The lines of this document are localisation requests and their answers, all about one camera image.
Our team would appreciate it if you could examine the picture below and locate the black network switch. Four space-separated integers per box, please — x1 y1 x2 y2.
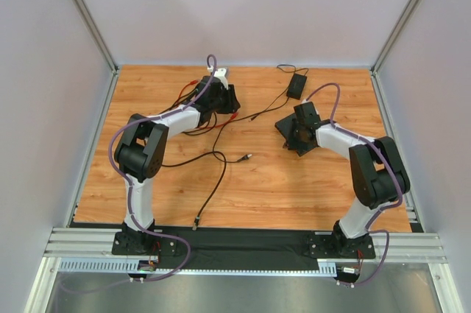
275 113 328 157

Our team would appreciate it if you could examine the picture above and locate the red ethernet cable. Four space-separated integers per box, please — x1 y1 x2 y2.
177 79 238 132

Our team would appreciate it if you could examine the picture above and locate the black side cable loop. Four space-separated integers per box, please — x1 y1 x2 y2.
191 150 227 231

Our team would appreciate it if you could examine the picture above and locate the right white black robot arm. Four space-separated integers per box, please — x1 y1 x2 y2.
285 102 410 246

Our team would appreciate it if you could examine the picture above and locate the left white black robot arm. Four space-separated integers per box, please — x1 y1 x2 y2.
113 68 240 254

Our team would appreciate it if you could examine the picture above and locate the black power adapter brick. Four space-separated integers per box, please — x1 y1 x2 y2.
286 73 307 100

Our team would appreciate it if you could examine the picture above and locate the thin black adapter lead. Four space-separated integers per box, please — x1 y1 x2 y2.
213 64 310 152

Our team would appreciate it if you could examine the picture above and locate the black cloth strip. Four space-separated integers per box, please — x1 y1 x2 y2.
159 226 319 271

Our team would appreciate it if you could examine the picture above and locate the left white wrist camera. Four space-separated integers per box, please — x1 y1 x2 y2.
202 66 230 90

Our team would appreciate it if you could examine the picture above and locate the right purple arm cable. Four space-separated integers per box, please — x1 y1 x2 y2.
301 82 406 288

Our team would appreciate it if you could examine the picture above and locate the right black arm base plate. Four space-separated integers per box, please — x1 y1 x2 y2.
305 232 376 259

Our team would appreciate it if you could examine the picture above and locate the grey slotted cable duct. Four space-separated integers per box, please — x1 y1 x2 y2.
57 258 341 278

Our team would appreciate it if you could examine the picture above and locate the right aluminium frame post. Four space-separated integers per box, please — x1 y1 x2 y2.
370 0 421 74

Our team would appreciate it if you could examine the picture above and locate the aluminium frame post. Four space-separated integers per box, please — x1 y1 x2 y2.
50 0 121 71
370 0 421 74

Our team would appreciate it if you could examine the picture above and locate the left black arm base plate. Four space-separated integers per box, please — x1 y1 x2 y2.
111 231 179 256

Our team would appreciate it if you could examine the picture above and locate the left aluminium frame post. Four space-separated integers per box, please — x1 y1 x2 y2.
50 0 121 71

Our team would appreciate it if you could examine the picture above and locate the aluminium front rail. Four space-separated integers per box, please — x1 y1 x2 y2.
44 228 447 264

